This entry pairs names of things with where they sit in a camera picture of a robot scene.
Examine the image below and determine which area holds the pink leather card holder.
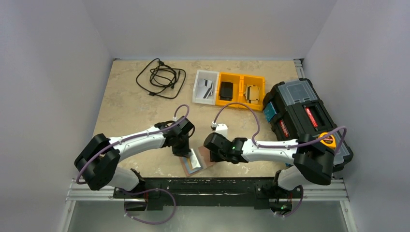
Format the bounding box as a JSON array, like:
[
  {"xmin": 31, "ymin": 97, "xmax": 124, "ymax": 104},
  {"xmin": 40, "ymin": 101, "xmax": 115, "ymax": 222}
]
[{"xmin": 179, "ymin": 146, "xmax": 215, "ymax": 177}]

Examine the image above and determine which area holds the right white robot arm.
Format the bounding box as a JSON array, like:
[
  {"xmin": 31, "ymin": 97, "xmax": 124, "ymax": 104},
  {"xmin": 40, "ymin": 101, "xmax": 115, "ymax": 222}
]
[{"xmin": 204, "ymin": 132, "xmax": 335, "ymax": 197}]

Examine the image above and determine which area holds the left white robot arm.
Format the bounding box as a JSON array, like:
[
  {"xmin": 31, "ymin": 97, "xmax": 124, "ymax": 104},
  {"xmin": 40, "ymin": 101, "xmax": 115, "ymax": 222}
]
[{"xmin": 74, "ymin": 117, "xmax": 195, "ymax": 198}]

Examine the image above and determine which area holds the white cards stack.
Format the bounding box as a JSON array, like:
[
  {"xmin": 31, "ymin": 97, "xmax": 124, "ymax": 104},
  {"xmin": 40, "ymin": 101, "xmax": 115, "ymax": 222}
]
[{"xmin": 196, "ymin": 79, "xmax": 214, "ymax": 99}]

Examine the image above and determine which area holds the black cards stack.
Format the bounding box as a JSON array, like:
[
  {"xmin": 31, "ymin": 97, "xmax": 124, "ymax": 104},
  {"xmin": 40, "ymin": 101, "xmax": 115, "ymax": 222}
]
[{"xmin": 219, "ymin": 82, "xmax": 234, "ymax": 101}]

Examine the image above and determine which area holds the yellow bin with black cards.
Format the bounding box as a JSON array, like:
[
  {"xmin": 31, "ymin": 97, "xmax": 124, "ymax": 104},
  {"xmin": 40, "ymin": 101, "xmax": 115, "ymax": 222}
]
[{"xmin": 215, "ymin": 72, "xmax": 243, "ymax": 106}]

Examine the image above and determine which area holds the tan cards stack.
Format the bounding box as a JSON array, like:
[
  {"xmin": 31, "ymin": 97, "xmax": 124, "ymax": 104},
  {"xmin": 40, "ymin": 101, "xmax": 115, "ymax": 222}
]
[{"xmin": 244, "ymin": 85, "xmax": 260, "ymax": 104}]

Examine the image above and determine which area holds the yellow bin with tan cards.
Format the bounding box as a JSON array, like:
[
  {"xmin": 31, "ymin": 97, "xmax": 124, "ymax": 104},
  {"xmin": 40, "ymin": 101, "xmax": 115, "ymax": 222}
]
[{"xmin": 238, "ymin": 75, "xmax": 265, "ymax": 111}]

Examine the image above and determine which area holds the white plastic bin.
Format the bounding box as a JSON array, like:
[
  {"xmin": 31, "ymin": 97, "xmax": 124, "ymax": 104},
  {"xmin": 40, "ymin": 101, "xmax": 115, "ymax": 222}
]
[{"xmin": 192, "ymin": 70, "xmax": 220, "ymax": 105}]

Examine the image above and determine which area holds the blue packet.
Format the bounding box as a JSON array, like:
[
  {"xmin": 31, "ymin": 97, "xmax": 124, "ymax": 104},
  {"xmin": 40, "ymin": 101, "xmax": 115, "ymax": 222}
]
[{"xmin": 263, "ymin": 102, "xmax": 277, "ymax": 122}]

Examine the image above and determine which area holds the black plastic toolbox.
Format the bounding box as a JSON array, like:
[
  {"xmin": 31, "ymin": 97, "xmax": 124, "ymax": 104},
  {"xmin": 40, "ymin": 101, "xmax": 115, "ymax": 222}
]
[{"xmin": 263, "ymin": 77, "xmax": 354, "ymax": 174}]

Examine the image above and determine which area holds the yellow tape measure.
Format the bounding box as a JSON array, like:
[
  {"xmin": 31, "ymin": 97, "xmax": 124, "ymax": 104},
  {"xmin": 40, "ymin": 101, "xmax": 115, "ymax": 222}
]
[{"xmin": 318, "ymin": 132, "xmax": 337, "ymax": 150}]

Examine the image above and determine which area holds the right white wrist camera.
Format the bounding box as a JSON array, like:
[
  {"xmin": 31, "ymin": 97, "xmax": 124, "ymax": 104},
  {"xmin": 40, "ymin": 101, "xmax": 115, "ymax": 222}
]
[{"xmin": 211, "ymin": 123, "xmax": 228, "ymax": 138}]

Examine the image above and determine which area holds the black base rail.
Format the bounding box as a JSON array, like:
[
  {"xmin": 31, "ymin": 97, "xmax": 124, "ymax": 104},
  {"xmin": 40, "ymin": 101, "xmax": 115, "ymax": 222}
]
[{"xmin": 113, "ymin": 177, "xmax": 303, "ymax": 212}]

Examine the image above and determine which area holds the black coiled cable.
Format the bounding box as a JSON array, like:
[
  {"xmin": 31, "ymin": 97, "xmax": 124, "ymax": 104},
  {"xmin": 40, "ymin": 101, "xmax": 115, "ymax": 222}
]
[{"xmin": 135, "ymin": 58, "xmax": 187, "ymax": 100}]

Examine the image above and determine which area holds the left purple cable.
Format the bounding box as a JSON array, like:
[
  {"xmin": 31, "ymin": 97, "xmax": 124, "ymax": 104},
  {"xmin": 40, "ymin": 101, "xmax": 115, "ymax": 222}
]
[{"xmin": 75, "ymin": 104, "xmax": 190, "ymax": 185}]

